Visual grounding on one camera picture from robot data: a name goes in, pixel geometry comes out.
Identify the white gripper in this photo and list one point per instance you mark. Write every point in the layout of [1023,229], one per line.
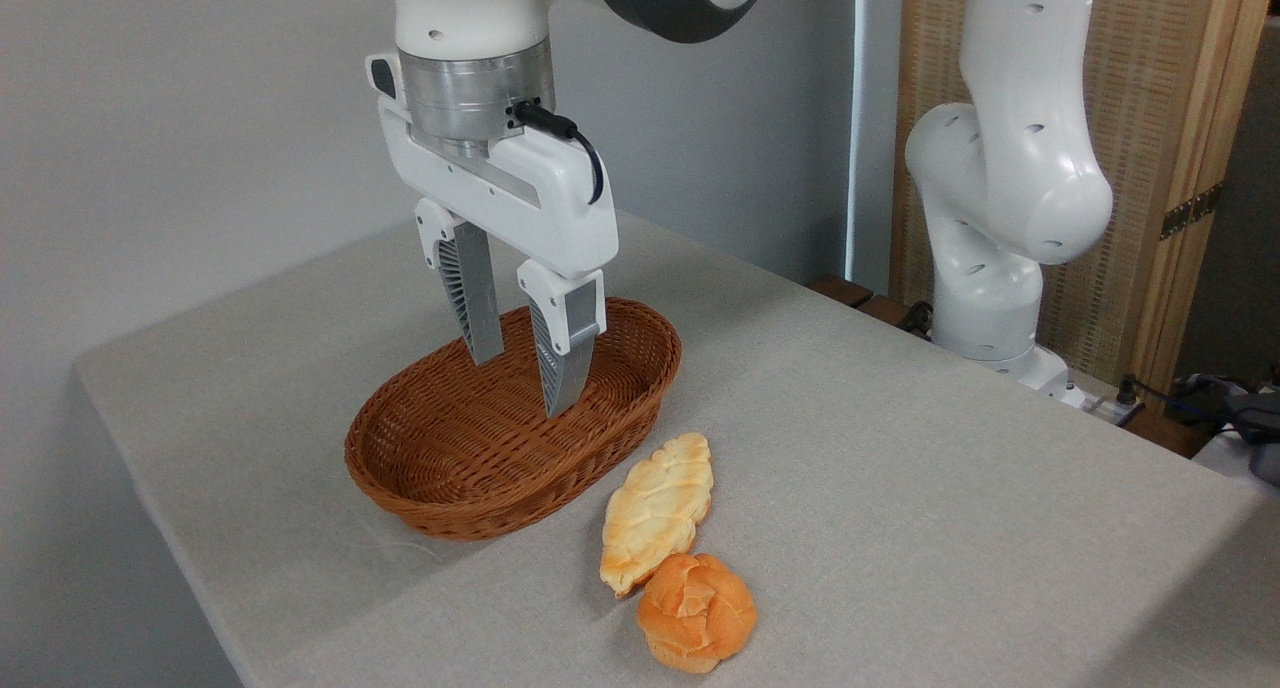
[540,203]

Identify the round orange bread roll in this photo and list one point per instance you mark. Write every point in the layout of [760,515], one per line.
[697,613]

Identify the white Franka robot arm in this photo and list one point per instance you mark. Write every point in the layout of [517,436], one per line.
[1010,168]

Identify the brown oval wicker basket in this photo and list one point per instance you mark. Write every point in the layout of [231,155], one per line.
[470,458]

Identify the long pale braided bread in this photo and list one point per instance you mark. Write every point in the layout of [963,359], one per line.
[655,513]

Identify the dark brown wooden board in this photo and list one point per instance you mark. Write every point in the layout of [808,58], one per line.
[850,293]
[1165,433]

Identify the white power strip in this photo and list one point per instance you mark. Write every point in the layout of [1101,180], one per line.
[1095,406]

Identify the black power plug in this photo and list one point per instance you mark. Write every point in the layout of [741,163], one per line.
[1127,392]

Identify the wooden woven folding screen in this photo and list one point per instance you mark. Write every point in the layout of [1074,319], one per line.
[1150,88]

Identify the brass screen hinge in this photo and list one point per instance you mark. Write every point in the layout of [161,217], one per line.
[1190,211]

